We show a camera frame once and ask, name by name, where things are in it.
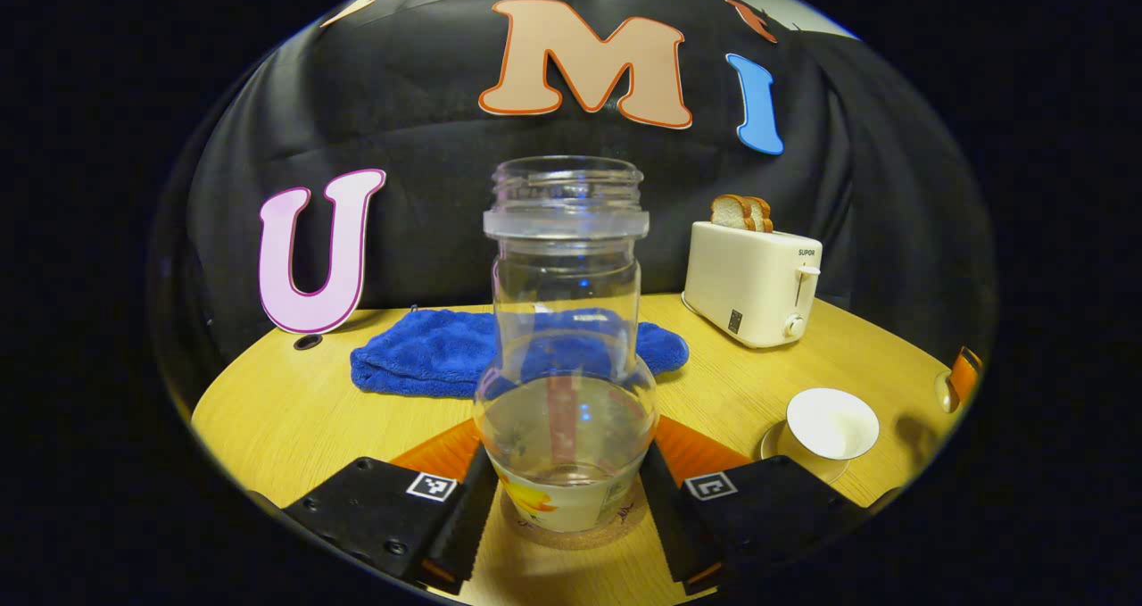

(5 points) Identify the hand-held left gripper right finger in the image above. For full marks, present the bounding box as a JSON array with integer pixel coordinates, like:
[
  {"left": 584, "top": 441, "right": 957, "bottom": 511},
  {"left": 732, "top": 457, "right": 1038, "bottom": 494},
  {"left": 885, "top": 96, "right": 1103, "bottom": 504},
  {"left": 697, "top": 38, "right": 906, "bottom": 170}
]
[{"left": 638, "top": 414, "right": 871, "bottom": 589}]

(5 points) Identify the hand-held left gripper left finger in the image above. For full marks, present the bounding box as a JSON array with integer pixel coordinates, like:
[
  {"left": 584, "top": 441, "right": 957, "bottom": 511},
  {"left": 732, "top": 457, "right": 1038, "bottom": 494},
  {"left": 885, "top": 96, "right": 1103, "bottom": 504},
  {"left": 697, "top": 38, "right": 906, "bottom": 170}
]
[{"left": 281, "top": 419, "right": 499, "bottom": 594}]

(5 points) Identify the pale green teacup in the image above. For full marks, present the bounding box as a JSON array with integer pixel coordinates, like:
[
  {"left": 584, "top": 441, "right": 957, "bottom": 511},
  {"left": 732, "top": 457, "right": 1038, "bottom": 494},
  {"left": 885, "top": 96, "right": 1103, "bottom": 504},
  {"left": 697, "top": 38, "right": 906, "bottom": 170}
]
[{"left": 785, "top": 387, "right": 881, "bottom": 462}]

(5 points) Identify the round cork coaster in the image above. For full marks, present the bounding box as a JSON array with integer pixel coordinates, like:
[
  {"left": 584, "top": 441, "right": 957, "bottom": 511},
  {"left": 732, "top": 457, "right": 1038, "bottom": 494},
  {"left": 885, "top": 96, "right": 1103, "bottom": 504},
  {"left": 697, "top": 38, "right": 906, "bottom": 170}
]
[{"left": 500, "top": 490, "right": 648, "bottom": 551}]

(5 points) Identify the clear water bottle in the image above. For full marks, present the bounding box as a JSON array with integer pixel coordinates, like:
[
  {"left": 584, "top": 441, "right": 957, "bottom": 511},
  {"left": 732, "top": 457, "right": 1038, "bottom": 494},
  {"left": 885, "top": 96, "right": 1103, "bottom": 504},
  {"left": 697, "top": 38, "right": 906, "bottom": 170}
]
[{"left": 473, "top": 155, "right": 659, "bottom": 534}]

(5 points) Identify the blue towel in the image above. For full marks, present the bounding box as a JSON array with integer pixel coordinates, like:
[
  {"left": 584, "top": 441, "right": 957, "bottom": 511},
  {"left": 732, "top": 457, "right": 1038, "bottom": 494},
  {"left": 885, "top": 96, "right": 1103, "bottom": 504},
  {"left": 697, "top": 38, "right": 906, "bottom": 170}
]
[{"left": 350, "top": 309, "right": 690, "bottom": 400}]

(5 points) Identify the white toaster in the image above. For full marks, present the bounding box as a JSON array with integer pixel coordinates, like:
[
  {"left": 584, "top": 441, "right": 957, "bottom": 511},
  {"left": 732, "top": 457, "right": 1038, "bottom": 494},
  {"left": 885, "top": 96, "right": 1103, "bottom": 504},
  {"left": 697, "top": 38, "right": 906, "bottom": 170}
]
[{"left": 683, "top": 220, "right": 823, "bottom": 350}]

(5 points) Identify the black backdrop cloth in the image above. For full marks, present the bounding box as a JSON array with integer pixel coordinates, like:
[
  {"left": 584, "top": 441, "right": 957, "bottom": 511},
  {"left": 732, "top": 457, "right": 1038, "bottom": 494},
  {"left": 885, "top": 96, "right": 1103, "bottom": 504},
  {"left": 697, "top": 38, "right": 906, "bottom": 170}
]
[{"left": 152, "top": 0, "right": 996, "bottom": 384}]

